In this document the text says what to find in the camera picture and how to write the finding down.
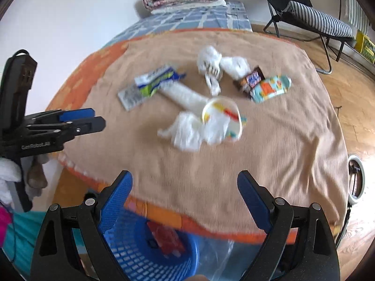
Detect brown candy bar wrapper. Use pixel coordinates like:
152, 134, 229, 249
233, 66, 266, 99

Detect blue plastic basket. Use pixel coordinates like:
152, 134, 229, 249
97, 208, 203, 281

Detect white tissue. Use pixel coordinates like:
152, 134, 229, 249
202, 113, 232, 146

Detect brown plush object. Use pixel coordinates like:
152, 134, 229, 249
27, 157, 48, 197

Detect white ring light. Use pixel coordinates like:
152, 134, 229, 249
347, 154, 366, 205

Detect striped cushion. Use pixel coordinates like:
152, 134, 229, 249
283, 0, 354, 38

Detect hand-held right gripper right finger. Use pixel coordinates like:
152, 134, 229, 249
237, 170, 340, 281

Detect long white plastic wrapper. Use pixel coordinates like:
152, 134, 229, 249
160, 83, 210, 115

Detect silver wrapper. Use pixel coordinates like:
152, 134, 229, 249
118, 83, 153, 112

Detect blue checked bed sheet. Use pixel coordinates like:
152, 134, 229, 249
102, 1, 252, 47

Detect person's teal clothing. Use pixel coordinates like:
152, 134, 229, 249
0, 205, 47, 273

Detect blue green snack wrapper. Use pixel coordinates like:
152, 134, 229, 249
134, 64, 188, 98

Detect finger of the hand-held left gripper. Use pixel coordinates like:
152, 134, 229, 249
25, 108, 96, 123
28, 116, 106, 141

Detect beige blanket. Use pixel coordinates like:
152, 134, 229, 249
63, 29, 350, 237

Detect red packet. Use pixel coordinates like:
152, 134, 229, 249
146, 221, 188, 254

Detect white printed plastic bag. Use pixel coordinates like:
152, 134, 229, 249
198, 45, 251, 96

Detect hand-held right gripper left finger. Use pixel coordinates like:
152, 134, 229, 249
30, 170, 134, 281

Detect white radiator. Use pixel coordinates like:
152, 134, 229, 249
344, 0, 370, 34

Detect clear plastic bag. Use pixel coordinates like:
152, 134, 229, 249
199, 237, 264, 281

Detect yellow crate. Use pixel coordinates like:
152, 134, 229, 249
353, 31, 375, 63

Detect teal orange patterned wrapper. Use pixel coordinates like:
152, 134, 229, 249
249, 75, 293, 104

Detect colourful paper cup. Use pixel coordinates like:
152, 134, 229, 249
202, 96, 247, 143

